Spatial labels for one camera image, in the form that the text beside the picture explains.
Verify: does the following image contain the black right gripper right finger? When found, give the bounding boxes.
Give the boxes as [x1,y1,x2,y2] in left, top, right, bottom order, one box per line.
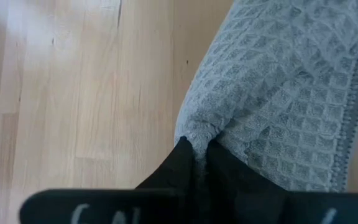
[202,139,291,224]

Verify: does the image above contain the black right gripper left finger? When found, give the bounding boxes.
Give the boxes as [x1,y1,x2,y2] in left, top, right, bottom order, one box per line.
[134,136,197,191]

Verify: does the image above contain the grey waffle microfiber towel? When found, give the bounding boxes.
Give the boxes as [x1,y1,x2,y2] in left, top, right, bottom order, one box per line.
[173,0,358,193]

